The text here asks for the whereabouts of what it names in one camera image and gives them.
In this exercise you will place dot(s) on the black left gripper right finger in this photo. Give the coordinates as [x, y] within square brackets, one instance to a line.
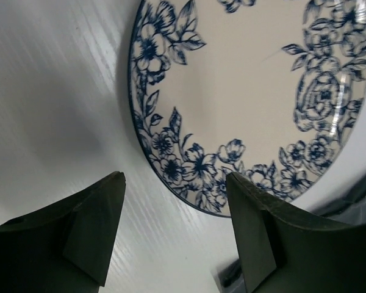
[299, 247]

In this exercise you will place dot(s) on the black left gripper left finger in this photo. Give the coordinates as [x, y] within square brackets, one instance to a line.
[66, 246]

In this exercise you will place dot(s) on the dark grey checked cloth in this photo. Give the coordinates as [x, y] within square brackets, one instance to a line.
[353, 195]

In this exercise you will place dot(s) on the blue floral white plate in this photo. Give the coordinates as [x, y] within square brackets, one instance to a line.
[267, 89]

